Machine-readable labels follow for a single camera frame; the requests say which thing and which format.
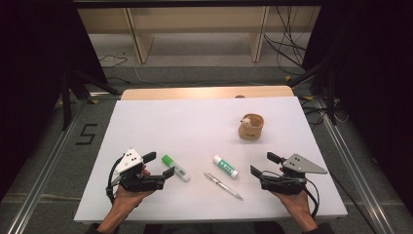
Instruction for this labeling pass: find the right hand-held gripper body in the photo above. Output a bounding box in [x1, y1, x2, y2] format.
[259, 153, 328, 196]

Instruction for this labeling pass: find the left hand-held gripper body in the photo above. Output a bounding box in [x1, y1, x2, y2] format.
[114, 148, 165, 193]

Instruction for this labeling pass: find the green-capped glue stick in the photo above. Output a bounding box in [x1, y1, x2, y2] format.
[161, 154, 192, 183]

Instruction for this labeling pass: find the white teal-label glue stick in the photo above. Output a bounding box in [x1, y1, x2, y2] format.
[212, 154, 240, 179]

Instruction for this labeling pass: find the tan pen holder with bear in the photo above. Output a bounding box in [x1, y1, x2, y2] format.
[238, 112, 265, 141]

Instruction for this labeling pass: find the clear silver pen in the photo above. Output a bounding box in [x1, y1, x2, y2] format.
[203, 172, 244, 202]

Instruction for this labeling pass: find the person's left hand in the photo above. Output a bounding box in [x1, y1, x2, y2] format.
[111, 187, 156, 213]

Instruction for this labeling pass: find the person's right hand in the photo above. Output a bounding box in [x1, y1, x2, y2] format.
[272, 191, 313, 222]

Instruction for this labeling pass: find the black metal stand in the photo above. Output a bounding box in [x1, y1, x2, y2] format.
[286, 59, 338, 125]
[60, 66, 122, 132]

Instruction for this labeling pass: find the beige wooden shelf unit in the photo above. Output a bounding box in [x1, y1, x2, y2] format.
[77, 6, 322, 64]

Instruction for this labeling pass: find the dark curtain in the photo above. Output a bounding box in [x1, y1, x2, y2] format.
[301, 0, 413, 209]
[0, 0, 109, 203]

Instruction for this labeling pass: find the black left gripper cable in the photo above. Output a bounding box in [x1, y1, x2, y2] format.
[105, 155, 124, 205]

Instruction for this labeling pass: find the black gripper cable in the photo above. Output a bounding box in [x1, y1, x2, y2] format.
[303, 178, 321, 218]
[105, 155, 124, 205]

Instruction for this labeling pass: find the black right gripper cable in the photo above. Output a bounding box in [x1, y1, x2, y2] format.
[303, 178, 321, 218]

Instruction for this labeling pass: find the aluminium floor rail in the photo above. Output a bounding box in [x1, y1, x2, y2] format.
[311, 97, 396, 234]
[6, 97, 90, 234]

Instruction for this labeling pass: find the thin black floor cable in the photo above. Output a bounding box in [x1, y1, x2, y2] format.
[97, 54, 130, 69]

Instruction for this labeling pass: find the bundle of black floor cables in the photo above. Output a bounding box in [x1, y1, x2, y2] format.
[262, 6, 314, 76]

